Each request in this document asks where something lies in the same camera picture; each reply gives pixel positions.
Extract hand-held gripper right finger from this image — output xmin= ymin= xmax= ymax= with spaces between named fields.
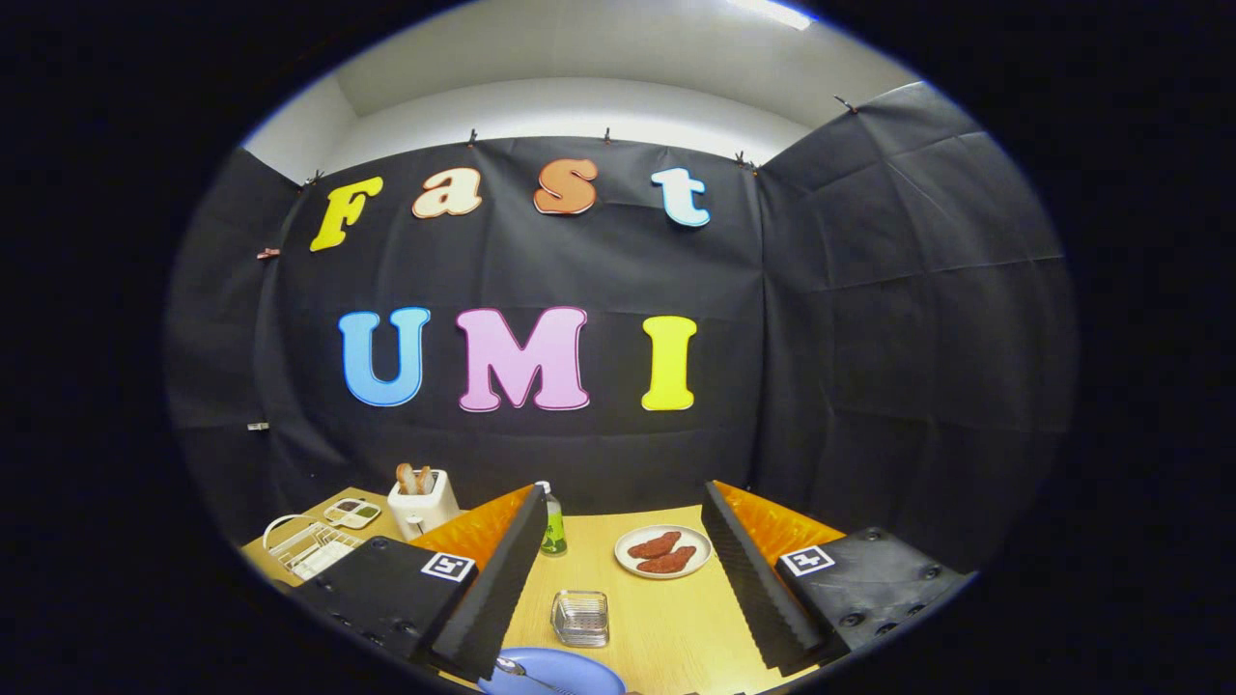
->
xmin=701 ymin=480 xmax=971 ymax=677

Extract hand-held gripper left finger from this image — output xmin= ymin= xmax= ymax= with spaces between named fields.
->
xmin=290 ymin=483 xmax=549 ymax=682

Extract metal spoon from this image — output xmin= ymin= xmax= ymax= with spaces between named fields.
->
xmin=495 ymin=656 xmax=576 ymax=695

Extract metal wire basket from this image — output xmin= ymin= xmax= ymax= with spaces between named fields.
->
xmin=551 ymin=590 xmax=610 ymax=648

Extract blue plate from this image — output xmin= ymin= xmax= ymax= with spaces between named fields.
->
xmin=478 ymin=647 xmax=627 ymax=695

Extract white wire dish rack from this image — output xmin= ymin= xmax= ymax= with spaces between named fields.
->
xmin=263 ymin=514 xmax=366 ymax=581

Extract white plate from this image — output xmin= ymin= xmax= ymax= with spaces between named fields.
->
xmin=614 ymin=524 xmax=714 ymax=580

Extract green tea bottle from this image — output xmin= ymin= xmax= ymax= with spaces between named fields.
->
xmin=536 ymin=481 xmax=569 ymax=557

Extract white toaster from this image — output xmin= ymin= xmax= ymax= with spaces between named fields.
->
xmin=387 ymin=469 xmax=461 ymax=542

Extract white divided seasoning tray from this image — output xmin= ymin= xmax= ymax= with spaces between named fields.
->
xmin=323 ymin=497 xmax=382 ymax=530

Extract black backdrop cloth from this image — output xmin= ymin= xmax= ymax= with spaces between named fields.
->
xmin=164 ymin=82 xmax=1078 ymax=580

